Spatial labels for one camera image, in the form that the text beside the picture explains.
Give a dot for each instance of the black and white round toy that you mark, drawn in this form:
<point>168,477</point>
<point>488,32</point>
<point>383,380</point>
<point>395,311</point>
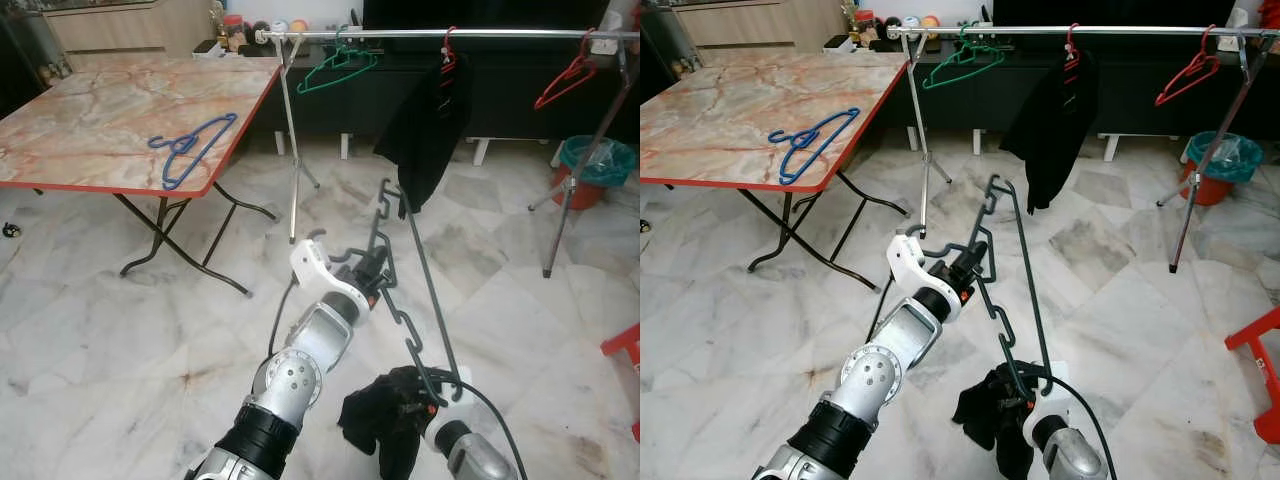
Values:
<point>888,29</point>
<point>258,31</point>

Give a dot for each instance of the small black floor toy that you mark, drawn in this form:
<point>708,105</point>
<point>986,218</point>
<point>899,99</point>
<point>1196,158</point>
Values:
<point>9,231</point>

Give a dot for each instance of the black flat-screen TV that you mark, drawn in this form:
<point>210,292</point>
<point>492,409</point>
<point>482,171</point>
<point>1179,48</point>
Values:
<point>480,12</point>
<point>1100,12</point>

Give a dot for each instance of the black garment with white logo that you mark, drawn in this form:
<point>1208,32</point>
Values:
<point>425,130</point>
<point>1050,130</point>

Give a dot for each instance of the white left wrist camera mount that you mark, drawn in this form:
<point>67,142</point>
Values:
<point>908,262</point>
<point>312,265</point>

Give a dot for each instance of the dark grey notched hanger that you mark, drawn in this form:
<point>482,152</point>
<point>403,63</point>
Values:
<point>428,296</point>
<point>1032,286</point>

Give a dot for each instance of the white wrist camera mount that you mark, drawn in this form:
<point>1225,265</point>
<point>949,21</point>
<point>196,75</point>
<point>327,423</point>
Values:
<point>312,265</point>
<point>1035,425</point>
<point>462,385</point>
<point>908,262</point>

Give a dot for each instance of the gold trophy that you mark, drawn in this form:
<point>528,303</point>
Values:
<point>216,20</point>
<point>847,18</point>

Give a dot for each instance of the orange yellow round toy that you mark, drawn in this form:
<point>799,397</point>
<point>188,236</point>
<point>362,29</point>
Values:
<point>930,22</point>
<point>299,26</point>

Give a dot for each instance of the red plastic stool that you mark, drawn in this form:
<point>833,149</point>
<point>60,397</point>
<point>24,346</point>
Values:
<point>1268,400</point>
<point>622,342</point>

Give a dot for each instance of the marble-pattern folding table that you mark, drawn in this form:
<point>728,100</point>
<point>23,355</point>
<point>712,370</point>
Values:
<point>740,110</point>
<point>100,110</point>

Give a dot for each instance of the red plastic bucket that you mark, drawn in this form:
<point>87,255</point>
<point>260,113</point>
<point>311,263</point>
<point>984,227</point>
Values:
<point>1215,192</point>
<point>592,198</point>

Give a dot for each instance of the red plastic hanger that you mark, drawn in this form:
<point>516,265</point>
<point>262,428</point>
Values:
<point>583,57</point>
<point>1204,57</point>
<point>446,50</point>
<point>1071,47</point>

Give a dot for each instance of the black low TV cabinet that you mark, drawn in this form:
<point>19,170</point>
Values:
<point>500,90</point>
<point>1125,90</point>

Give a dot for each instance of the white tissue pack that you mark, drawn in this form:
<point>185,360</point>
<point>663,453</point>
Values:
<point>610,20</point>
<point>1239,17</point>

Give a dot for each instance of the blue plastic hanger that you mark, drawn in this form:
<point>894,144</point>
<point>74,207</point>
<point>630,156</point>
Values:
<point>231,120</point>
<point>852,113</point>

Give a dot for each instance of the green plastic hanger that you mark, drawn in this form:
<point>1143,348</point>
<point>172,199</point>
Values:
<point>966,47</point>
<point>341,50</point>

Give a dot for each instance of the light wooden sideboard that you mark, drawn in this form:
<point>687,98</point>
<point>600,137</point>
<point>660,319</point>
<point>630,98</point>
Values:
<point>120,35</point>
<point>760,25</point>

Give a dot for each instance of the glass display cabinet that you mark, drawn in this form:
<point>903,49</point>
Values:
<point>655,40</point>
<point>25,50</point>

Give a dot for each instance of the glass jar with red lid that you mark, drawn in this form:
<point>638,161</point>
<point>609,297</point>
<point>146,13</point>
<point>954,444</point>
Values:
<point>234,32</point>
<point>865,28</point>

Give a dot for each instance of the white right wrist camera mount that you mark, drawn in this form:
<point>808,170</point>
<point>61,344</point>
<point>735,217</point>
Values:
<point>462,385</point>
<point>1035,425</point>

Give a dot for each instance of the chrome clothes rack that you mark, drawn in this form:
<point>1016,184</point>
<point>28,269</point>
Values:
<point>1020,31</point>
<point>400,34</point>

